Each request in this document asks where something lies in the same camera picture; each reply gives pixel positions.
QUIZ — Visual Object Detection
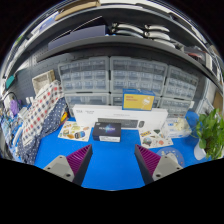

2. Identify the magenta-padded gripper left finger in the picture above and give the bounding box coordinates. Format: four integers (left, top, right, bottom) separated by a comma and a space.
43, 144, 94, 187

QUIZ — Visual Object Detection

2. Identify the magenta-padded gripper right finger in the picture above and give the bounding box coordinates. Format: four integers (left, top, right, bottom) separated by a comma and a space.
134, 144, 183, 186

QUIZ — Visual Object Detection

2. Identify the colourful sticker sheet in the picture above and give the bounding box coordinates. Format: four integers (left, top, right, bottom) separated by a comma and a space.
138, 128, 174, 149

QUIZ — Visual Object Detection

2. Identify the food sticker sheet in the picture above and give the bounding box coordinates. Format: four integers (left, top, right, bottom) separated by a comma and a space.
57, 120, 93, 143

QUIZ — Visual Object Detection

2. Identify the clear box of gloves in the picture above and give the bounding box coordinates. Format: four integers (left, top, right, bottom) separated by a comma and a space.
163, 116, 193, 139

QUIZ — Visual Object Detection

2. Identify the navy polka dot cloth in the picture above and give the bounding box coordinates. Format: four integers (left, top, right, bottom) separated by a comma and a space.
16, 96, 69, 166

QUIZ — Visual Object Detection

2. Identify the yellow object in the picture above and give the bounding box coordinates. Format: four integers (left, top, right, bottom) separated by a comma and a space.
60, 111, 69, 124

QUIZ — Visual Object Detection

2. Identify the long white keyboard box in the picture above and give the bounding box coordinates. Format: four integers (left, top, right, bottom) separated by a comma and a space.
72, 104, 169, 133

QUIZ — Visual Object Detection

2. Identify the small black box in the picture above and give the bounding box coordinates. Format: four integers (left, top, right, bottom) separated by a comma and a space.
92, 121, 122, 143

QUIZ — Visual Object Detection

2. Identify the green potted plant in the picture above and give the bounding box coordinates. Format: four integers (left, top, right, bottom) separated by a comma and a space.
192, 107, 224, 162

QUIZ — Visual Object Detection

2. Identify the red blue checked cloth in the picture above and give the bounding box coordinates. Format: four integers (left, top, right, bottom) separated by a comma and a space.
21, 79, 65, 138

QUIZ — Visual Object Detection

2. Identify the yellow and blue box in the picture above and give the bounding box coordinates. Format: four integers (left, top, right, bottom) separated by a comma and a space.
121, 88, 156, 112

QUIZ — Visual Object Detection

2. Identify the purple toy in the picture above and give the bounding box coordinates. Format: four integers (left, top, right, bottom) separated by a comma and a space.
9, 99, 19, 117

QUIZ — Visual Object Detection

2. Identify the brown cardboard piece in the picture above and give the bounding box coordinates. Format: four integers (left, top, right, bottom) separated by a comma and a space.
213, 91, 224, 116

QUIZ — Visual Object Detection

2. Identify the large grey drawer cabinet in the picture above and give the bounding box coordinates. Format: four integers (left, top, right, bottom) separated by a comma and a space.
109, 55, 169, 98
57, 55, 111, 95
164, 64, 200, 103

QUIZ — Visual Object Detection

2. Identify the white wicker basket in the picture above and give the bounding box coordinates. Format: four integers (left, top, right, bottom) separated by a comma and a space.
32, 69, 57, 95

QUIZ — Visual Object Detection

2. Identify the teal wall bin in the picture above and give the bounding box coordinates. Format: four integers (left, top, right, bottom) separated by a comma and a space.
5, 74, 17, 90

